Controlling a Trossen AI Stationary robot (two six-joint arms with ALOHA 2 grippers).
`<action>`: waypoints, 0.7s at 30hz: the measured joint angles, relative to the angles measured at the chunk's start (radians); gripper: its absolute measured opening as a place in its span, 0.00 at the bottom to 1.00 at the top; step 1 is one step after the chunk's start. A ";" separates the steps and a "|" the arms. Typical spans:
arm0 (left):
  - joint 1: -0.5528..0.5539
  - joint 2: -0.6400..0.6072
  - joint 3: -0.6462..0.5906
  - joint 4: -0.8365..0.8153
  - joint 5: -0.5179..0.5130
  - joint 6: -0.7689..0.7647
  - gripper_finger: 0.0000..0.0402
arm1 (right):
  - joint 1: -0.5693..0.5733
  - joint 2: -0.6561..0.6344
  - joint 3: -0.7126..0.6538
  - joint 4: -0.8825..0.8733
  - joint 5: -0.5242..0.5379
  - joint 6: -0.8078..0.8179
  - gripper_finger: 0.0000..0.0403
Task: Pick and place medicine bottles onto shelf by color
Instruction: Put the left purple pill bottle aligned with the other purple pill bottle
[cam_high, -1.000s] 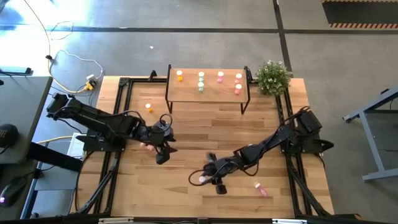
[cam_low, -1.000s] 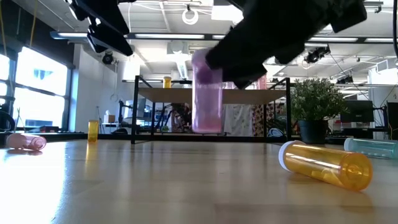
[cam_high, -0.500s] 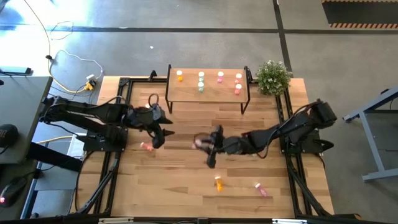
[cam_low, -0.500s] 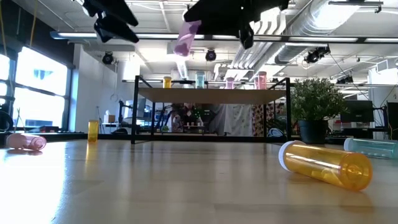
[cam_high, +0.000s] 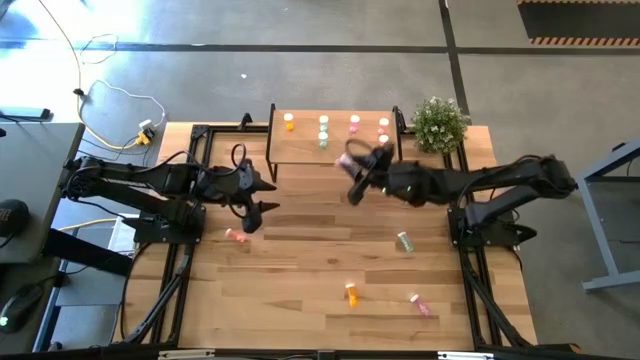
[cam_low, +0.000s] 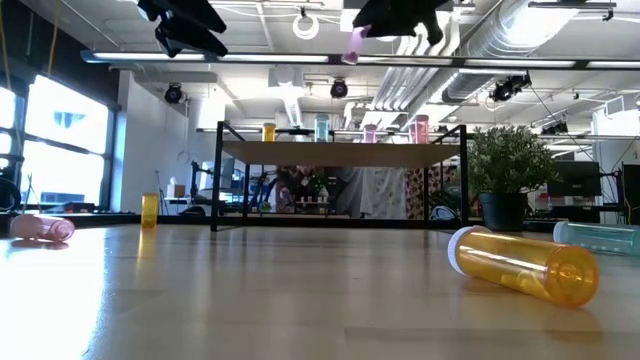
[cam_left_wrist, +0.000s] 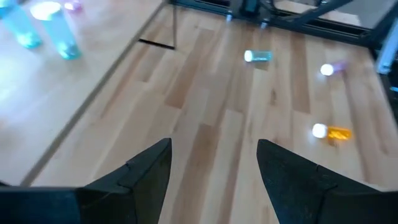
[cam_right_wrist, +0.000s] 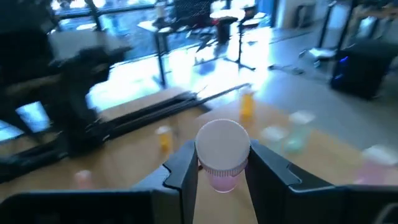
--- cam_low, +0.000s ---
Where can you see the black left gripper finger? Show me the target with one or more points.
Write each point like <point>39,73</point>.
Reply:
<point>190,12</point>
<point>192,44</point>

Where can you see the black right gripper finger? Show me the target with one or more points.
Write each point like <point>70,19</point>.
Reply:
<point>400,17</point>

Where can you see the salmon pill bottle white cap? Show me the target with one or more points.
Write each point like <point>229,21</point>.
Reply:
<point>422,131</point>
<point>40,227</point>

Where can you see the teal pill bottle white cap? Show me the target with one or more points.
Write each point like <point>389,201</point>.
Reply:
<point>600,239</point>
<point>322,130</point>

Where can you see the black ceiling spotlight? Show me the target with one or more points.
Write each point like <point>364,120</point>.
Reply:
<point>552,129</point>
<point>339,89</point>
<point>507,90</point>
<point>173,94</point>

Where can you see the black overhead light bar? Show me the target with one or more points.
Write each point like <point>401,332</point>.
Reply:
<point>280,58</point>

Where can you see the white box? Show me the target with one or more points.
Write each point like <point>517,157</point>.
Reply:
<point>176,190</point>

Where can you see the floral patterned cloth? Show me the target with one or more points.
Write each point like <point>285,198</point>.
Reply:
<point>417,192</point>

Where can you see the white hanging cloth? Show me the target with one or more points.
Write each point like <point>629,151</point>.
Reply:
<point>380,192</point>

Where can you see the green potted plant black pot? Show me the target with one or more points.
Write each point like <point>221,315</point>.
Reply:
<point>505,160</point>

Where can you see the person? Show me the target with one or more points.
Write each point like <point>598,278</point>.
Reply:
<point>290,192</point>

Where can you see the white round object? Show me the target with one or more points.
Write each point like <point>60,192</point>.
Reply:
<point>442,214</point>

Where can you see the black computer monitor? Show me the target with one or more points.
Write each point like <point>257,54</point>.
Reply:
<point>575,178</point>
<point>632,195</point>

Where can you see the black frame wooden shelf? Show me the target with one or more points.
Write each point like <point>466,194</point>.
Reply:
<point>300,154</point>

